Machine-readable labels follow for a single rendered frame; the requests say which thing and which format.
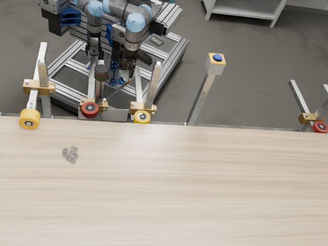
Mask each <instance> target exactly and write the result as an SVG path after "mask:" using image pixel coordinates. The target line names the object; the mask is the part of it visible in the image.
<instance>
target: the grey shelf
mask: <svg viewBox="0 0 328 246"><path fill-rule="evenodd" d="M203 1H204V4H205V8H206V10H207V14H206V17H205V20H206V21H208V20H209V18H210V15H211V13H216V14H225V15H233V16H241V17H250V18H259V19H267V20H272V21H271V23H270V25H269V26H270V27H272V28H273V27H274V25H275V23H276V21H277V19H278V17H279V15H280V13H281V12H282V10H283V8H284V6H285V4H286V2H287V0H203Z"/></svg>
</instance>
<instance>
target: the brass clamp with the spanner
mask: <svg viewBox="0 0 328 246"><path fill-rule="evenodd" d="M82 99H85V102H94V103H95V99H92V98H81V99H80V111H82V105H83V104H84V103H82V102H81V100H82ZM98 107H99V113H103V112H104V111H107V107H108V101H104V99H103V100H102V105H98Z"/></svg>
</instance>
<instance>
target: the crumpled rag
mask: <svg viewBox="0 0 328 246"><path fill-rule="evenodd" d="M77 152H78V148H77V147H75V146H70V147H69V148H66V147H65V148H64V149H63V151H62V156H63V157H66V160H67V161H69V162H70V163H73V162H76V160H77V158H78V157H79V156H78V154H77Z"/></svg>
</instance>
